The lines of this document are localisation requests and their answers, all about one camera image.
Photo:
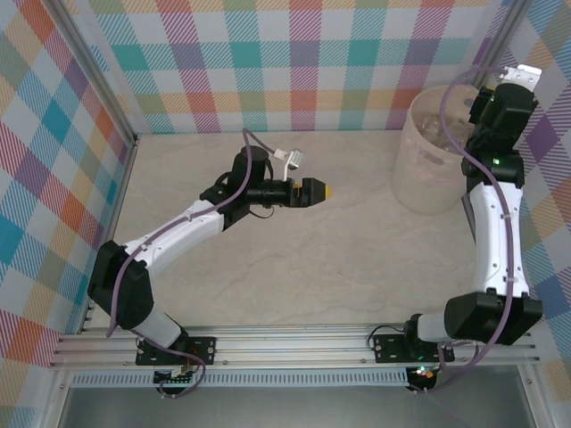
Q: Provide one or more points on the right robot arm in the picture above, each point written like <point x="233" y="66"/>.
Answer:
<point x="495" y="241"/>

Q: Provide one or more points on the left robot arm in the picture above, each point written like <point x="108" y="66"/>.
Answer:
<point x="178" y="227"/>

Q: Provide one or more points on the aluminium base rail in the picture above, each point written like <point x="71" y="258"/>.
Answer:
<point x="290" y="345"/>

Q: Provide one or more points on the aluminium frame post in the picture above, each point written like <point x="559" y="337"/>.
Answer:
<point x="508" y="27"/>
<point x="96" y="76"/>

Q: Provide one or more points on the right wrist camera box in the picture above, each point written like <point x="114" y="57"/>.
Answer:
<point x="524" y="76"/>

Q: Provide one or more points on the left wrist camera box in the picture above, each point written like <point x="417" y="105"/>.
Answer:
<point x="294" y="159"/>

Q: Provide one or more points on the beige plastic bin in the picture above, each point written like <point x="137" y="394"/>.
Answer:
<point x="424" y="187"/>

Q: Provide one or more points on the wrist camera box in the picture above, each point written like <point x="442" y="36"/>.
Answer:
<point x="524" y="76"/>
<point x="294" y="159"/>

